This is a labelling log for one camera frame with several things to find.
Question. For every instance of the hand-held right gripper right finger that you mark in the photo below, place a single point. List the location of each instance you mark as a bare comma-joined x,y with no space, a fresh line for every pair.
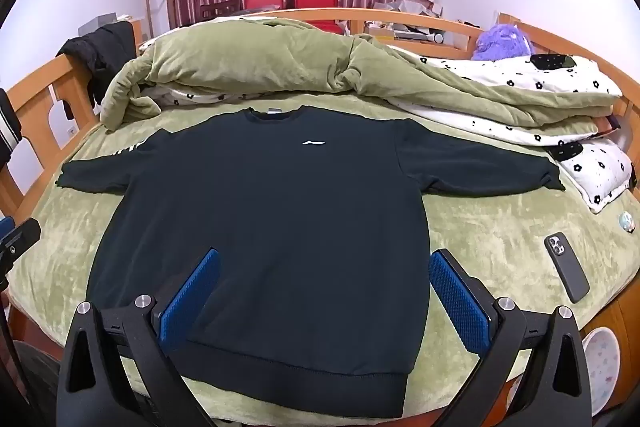
460,302

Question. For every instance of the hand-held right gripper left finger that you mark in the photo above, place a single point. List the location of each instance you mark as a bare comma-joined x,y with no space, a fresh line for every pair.
190,302

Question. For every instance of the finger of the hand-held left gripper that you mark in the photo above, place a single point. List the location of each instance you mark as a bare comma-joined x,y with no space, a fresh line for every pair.
25,237

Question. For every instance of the dark sweatshirt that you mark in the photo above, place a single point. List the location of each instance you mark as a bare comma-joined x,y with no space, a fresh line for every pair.
280,217

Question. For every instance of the green plush bed sheet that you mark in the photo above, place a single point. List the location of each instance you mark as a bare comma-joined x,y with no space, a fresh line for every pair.
500,232

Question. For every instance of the black white striped cloth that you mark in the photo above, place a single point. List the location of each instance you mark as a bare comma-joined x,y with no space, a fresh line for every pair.
7,127

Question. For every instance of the black smartphone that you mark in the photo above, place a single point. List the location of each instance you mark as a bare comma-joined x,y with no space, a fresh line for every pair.
567,267

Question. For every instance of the white floral plate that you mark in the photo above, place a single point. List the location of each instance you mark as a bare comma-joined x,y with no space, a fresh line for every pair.
602,367

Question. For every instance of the round badge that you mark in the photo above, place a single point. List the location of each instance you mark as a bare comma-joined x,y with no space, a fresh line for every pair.
626,221

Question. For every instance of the white floral pillow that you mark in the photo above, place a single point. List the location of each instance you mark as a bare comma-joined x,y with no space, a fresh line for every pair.
600,177

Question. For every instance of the black jacket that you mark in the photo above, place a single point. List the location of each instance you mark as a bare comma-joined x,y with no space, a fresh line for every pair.
102,52

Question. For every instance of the grey box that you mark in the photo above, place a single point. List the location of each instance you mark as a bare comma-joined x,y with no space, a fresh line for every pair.
97,23

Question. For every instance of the green quilt with floral lining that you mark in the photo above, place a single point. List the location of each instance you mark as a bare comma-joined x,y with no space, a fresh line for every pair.
260,57

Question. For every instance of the purple plush toy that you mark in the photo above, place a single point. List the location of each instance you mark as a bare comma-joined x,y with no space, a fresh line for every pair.
500,42

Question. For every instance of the wooden coat rack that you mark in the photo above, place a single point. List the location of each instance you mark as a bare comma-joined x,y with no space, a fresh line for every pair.
150,4

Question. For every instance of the cluttered desk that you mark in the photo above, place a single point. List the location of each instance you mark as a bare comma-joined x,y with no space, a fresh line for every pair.
405,14

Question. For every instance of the dark wooden chair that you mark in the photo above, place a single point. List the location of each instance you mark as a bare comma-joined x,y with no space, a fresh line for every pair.
220,8

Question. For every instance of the white wall socket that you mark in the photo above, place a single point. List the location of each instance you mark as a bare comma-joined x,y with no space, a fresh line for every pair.
71,130

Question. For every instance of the wooden bed frame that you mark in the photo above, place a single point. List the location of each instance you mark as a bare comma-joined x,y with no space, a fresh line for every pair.
40,82

